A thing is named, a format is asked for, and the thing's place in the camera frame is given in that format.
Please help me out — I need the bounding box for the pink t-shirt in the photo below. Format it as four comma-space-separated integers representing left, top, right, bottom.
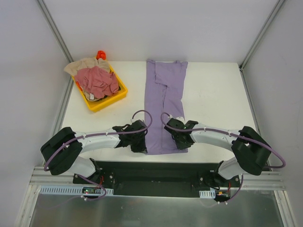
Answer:
74, 66, 119, 101

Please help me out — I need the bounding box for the right white cable duct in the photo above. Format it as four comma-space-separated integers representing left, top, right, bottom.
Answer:
199, 190, 216, 199

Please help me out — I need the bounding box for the white cable duct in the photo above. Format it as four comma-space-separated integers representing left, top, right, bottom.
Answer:
199, 190, 216, 199
40, 186, 114, 196

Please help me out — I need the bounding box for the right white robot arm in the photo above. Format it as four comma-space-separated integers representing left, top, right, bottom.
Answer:
164, 118, 271, 187

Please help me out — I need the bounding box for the left white cable duct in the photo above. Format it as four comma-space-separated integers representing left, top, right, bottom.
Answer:
40, 186, 114, 196

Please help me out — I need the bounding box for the purple t-shirt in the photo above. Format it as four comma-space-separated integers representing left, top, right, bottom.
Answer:
144, 60, 188, 155

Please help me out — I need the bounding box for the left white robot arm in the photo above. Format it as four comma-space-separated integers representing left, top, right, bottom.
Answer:
40, 120, 147, 184

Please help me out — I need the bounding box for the beige t-shirt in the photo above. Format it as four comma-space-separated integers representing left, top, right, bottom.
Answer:
63, 58, 110, 76

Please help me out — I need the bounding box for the orange red cloth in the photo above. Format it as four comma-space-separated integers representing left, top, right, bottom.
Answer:
96, 50, 107, 60

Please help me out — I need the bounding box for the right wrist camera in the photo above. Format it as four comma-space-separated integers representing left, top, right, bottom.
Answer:
176, 117, 185, 123

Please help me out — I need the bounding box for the yellow plastic tray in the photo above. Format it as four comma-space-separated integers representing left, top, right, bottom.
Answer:
71, 61, 128, 112

